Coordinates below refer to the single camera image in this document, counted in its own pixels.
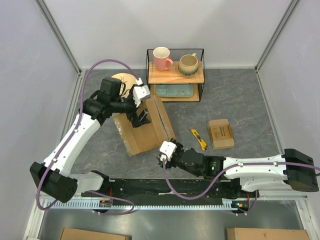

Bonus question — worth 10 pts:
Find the pink ceramic mug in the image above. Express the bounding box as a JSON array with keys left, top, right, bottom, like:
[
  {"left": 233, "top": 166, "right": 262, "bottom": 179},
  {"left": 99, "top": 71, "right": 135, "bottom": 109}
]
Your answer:
[{"left": 152, "top": 46, "right": 174, "bottom": 72}]

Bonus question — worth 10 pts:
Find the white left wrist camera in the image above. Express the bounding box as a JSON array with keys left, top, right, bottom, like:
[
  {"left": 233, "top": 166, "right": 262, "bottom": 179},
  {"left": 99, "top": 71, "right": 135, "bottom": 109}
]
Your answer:
[{"left": 132, "top": 85, "right": 151, "bottom": 107}]

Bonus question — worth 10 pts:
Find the cardboard box bottom right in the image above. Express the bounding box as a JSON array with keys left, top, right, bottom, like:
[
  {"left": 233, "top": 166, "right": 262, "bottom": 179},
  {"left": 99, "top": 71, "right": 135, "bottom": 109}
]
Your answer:
[{"left": 226, "top": 227, "right": 310, "bottom": 240}]

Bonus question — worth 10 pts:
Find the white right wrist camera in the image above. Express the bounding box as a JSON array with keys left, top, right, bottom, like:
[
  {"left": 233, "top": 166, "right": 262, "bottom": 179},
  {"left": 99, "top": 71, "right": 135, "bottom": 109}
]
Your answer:
[{"left": 159, "top": 141, "right": 177, "bottom": 162}]

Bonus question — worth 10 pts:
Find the cardboard box bottom left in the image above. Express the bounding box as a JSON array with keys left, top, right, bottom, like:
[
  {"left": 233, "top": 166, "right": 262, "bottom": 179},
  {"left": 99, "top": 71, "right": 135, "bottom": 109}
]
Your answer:
[{"left": 60, "top": 227, "right": 131, "bottom": 240}]

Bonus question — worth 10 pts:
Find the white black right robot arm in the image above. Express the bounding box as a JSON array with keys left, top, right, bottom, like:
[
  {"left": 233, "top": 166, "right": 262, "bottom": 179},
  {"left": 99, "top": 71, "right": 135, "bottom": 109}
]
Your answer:
[{"left": 157, "top": 139, "right": 320, "bottom": 197}]

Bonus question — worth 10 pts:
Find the black wire wooden shelf rack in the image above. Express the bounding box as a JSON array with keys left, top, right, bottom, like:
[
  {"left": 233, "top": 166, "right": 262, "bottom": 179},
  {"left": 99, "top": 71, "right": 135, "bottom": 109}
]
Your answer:
[{"left": 145, "top": 48, "right": 205, "bottom": 102}]

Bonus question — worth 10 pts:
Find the yellow utility knife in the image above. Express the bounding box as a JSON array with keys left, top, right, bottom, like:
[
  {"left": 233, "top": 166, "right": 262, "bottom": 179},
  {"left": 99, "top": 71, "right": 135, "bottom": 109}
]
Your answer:
[{"left": 190, "top": 128, "right": 208, "bottom": 151}]

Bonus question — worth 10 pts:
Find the beige plate with bird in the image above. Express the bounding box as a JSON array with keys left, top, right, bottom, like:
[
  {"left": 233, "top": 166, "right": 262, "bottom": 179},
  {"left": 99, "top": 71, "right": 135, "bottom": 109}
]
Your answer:
[{"left": 111, "top": 73, "right": 137, "bottom": 98}]

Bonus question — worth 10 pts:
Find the beige stoneware mug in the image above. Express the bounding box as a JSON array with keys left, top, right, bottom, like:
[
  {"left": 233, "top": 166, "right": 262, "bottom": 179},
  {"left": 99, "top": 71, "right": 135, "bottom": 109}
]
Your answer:
[{"left": 178, "top": 53, "right": 199, "bottom": 78}]

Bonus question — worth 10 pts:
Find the brown cardboard express box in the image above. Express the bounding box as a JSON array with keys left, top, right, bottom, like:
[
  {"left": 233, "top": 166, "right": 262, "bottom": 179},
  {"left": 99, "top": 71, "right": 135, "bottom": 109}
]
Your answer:
[{"left": 112, "top": 96, "right": 176, "bottom": 157}]

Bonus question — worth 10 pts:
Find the teal rectangular ceramic tray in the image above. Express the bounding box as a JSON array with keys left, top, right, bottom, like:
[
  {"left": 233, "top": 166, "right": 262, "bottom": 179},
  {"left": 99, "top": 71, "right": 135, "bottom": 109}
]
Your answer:
[{"left": 152, "top": 84, "right": 194, "bottom": 98}]

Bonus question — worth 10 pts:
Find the kraft scouring pads package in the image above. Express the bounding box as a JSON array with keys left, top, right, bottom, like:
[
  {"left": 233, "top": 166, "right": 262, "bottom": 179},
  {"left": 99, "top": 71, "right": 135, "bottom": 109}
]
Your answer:
[{"left": 207, "top": 119, "right": 235, "bottom": 150}]

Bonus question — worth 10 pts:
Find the grey slotted cable duct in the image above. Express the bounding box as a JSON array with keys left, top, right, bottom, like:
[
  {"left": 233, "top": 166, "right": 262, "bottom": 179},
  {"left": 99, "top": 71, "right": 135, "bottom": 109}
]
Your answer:
[{"left": 51, "top": 197, "right": 245, "bottom": 211}]

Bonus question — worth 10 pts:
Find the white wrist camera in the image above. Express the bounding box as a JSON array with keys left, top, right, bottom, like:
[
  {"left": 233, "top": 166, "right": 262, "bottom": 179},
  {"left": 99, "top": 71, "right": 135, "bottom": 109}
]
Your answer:
[
  {"left": 159, "top": 141, "right": 177, "bottom": 162},
  {"left": 132, "top": 85, "right": 151, "bottom": 107}
]

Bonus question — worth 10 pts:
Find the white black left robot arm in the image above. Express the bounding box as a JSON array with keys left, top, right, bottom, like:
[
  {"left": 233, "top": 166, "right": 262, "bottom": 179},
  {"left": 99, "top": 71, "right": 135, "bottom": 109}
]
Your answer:
[{"left": 29, "top": 77, "right": 151, "bottom": 203}]

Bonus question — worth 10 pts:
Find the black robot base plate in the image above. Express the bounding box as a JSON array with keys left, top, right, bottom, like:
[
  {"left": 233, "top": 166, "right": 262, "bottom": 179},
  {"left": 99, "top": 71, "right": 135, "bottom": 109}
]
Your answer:
[{"left": 97, "top": 178, "right": 259, "bottom": 205}]

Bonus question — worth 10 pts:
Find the aluminium frame rail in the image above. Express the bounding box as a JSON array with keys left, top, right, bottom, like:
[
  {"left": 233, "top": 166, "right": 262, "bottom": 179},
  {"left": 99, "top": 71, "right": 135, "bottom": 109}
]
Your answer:
[{"left": 34, "top": 0, "right": 82, "bottom": 75}]

